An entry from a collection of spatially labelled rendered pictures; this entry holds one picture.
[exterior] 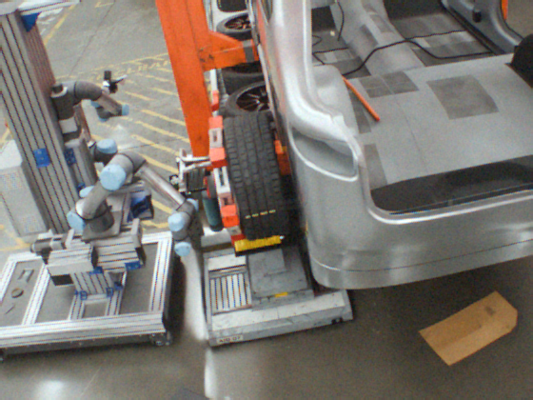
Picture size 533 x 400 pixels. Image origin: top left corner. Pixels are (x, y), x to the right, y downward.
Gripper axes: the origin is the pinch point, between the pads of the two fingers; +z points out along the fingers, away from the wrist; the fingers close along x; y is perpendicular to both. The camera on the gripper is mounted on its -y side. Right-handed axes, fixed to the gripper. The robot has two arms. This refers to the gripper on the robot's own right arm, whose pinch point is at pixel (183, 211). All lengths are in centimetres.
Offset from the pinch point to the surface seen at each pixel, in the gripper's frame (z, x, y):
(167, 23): 64, -8, 82
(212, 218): 24.9, -11.1, -24.8
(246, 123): 15, -41, 35
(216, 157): -5.1, -23.6, 30.4
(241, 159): -4.7, -35.0, 26.4
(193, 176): 0.1, -9.9, 19.5
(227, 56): 257, -32, -21
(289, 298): -4, -45, -69
